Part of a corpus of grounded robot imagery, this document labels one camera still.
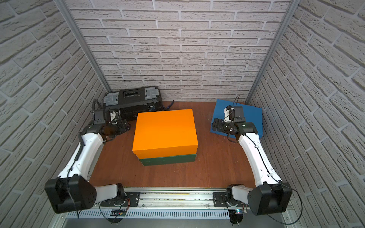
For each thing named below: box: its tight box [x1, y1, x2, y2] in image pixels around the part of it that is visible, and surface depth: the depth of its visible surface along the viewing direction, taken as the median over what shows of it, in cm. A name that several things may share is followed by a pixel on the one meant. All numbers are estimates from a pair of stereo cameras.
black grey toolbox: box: [103, 85, 163, 121], surface depth 101 cm
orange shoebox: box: [132, 108, 199, 160], surface depth 76 cm
